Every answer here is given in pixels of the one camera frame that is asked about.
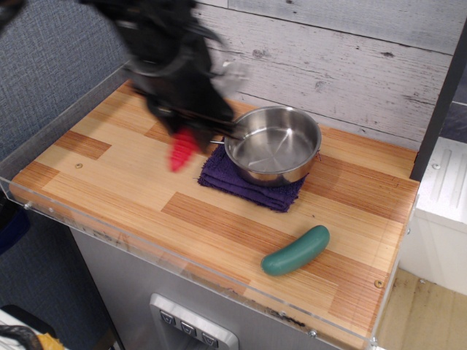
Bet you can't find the silver button panel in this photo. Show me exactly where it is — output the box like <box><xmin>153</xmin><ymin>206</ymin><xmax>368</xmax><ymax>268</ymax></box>
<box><xmin>150</xmin><ymin>293</ymin><xmax>239</xmax><ymax>349</ymax></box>

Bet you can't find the black braided cable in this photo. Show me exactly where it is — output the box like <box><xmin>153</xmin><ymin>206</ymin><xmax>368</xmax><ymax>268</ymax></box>
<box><xmin>0</xmin><ymin>0</ymin><xmax>26</xmax><ymax>32</ymax></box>

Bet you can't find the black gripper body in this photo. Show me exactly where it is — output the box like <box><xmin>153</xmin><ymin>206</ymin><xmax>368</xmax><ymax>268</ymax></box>
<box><xmin>127</xmin><ymin>48</ymin><xmax>234</xmax><ymax>116</ymax></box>

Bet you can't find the red-handled grey fork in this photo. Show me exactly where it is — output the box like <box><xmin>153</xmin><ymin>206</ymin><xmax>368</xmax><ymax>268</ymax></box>
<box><xmin>167</xmin><ymin>60</ymin><xmax>252</xmax><ymax>174</ymax></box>

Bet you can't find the white cabinet at right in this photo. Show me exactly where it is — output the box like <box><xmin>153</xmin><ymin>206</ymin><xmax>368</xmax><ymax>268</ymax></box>
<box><xmin>398</xmin><ymin>137</ymin><xmax>466</xmax><ymax>295</ymax></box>

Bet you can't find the silver toy appliance cabinet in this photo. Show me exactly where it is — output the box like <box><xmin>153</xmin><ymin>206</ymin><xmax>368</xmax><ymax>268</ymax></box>
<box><xmin>72</xmin><ymin>225</ymin><xmax>367</xmax><ymax>349</ymax></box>

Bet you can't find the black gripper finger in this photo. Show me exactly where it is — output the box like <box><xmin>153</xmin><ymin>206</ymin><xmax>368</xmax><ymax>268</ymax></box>
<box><xmin>156</xmin><ymin>109</ymin><xmax>186</xmax><ymax>135</ymax></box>
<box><xmin>193</xmin><ymin>125</ymin><xmax>216</xmax><ymax>153</ymax></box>

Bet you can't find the green toy cucumber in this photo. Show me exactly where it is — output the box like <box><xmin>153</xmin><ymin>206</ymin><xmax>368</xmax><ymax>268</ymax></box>
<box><xmin>260</xmin><ymin>225</ymin><xmax>331</xmax><ymax>276</ymax></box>

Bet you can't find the stainless steel pot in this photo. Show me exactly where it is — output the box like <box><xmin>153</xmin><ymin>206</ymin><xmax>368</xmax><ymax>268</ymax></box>
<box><xmin>218</xmin><ymin>106</ymin><xmax>322</xmax><ymax>187</ymax></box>

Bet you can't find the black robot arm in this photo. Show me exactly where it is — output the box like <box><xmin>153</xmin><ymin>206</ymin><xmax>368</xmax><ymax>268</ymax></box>
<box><xmin>88</xmin><ymin>1</ymin><xmax>236</xmax><ymax>150</ymax></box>

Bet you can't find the purple folded cloth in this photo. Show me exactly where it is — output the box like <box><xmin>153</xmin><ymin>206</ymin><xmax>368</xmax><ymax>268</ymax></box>
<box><xmin>198</xmin><ymin>145</ymin><xmax>306</xmax><ymax>213</ymax></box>

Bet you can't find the dark grey right post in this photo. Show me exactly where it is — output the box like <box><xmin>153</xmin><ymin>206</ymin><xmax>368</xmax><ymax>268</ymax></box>
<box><xmin>409</xmin><ymin>22</ymin><xmax>466</xmax><ymax>182</ymax></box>

